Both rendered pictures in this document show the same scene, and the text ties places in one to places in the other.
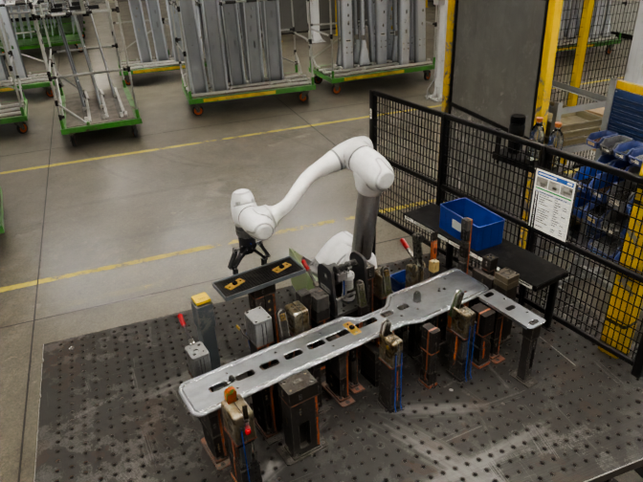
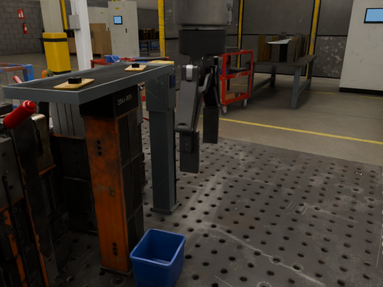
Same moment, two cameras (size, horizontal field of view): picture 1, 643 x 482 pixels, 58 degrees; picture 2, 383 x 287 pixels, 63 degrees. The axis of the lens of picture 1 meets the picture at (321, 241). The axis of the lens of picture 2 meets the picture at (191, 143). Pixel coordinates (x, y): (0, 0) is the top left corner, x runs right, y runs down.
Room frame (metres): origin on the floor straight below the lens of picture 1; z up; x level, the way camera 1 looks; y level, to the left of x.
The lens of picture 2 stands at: (2.64, -0.02, 1.25)
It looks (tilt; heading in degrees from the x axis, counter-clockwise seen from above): 21 degrees down; 139
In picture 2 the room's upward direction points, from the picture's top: straight up
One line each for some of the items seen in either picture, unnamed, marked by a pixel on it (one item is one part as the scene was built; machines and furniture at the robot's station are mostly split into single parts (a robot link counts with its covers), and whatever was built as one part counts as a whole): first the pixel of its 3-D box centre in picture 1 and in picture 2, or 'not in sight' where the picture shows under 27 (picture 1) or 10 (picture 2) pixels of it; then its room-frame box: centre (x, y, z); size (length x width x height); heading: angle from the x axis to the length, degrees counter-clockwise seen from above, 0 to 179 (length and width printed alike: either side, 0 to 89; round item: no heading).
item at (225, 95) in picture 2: not in sight; (224, 79); (-0.66, 3.50, 0.49); 0.81 x 0.46 x 0.97; 98
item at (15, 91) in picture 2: (259, 277); (107, 77); (2.05, 0.26, 1.16); 0.37 x 0.14 x 0.02; 121
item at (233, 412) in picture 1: (243, 445); not in sight; (1.42, 0.30, 0.88); 0.15 x 0.11 x 0.36; 31
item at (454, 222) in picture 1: (470, 223); not in sight; (2.57, -0.75, 1.10); 0.30 x 0.17 x 0.13; 25
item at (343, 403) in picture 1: (337, 366); not in sight; (1.84, -0.04, 0.84); 0.17 x 0.06 x 0.29; 31
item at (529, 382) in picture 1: (527, 351); not in sight; (1.88, -0.83, 0.84); 0.11 x 0.06 x 0.29; 31
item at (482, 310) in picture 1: (479, 336); not in sight; (2.00, -0.67, 0.84); 0.11 x 0.10 x 0.28; 31
